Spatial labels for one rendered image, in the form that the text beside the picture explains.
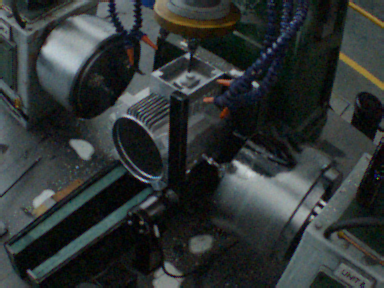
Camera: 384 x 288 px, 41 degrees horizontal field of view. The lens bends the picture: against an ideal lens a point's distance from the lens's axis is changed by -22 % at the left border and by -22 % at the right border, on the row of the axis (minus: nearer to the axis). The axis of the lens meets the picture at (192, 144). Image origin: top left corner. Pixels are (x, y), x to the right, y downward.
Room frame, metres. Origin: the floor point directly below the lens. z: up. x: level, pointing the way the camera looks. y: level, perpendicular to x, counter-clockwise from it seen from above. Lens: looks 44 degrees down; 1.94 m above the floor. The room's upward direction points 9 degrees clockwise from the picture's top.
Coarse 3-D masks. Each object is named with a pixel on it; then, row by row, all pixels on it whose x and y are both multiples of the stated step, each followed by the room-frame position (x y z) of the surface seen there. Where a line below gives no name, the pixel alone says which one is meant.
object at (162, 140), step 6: (120, 108) 0.96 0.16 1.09; (126, 108) 0.97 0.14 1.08; (120, 114) 0.95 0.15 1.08; (156, 138) 0.89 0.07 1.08; (162, 138) 0.89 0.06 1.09; (162, 144) 0.88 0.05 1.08; (114, 150) 0.96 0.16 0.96; (114, 156) 0.96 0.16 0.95; (156, 186) 0.89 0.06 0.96; (162, 186) 0.89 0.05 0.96
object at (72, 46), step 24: (72, 24) 1.19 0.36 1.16; (96, 24) 1.19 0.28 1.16; (48, 48) 1.13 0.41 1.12; (72, 48) 1.10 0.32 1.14; (96, 48) 1.09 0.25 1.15; (120, 48) 1.15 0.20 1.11; (48, 72) 1.09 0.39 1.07; (72, 72) 1.05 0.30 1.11; (96, 72) 1.09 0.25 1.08; (120, 72) 1.16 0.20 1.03; (72, 96) 1.03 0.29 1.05; (96, 96) 1.10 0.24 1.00
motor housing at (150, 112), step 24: (144, 96) 1.04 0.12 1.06; (120, 120) 0.98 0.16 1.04; (144, 120) 0.92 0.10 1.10; (168, 120) 0.94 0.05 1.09; (192, 120) 0.97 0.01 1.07; (120, 144) 0.97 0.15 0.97; (144, 144) 1.01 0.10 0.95; (216, 144) 0.99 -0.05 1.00; (144, 168) 0.94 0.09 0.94; (192, 168) 0.94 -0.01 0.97
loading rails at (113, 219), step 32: (96, 192) 0.87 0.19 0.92; (128, 192) 0.95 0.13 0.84; (192, 192) 0.98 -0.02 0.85; (32, 224) 0.71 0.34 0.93; (64, 224) 0.76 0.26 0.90; (96, 224) 0.77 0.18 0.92; (128, 224) 0.80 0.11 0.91; (32, 256) 0.65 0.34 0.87; (64, 256) 0.65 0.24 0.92; (96, 256) 0.71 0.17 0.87
